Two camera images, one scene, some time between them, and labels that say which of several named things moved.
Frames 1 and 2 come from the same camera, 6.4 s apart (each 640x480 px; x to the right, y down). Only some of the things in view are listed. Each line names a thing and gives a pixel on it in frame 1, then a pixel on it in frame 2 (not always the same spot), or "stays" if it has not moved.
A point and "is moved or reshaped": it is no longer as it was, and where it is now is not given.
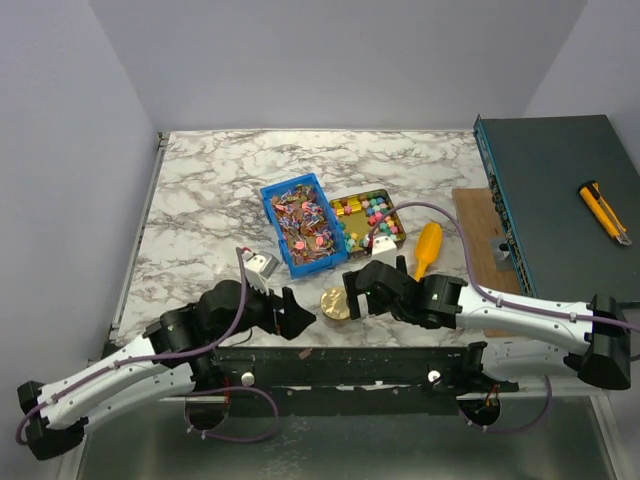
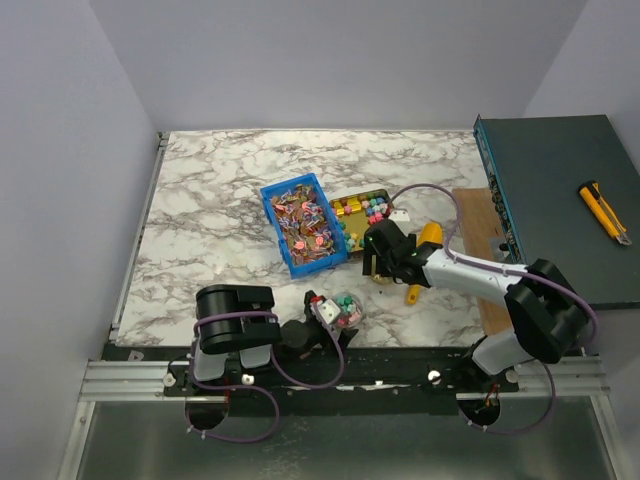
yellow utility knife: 590,191 stays
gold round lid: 334,303 is moved or reshaped
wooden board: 476,211 stays
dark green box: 567,187 stays
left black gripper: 289,322 → 328,342
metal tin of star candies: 357,215 stays
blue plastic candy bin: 304,225 stays
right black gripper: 360,282 → 373,257
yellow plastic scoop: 427,247 stays
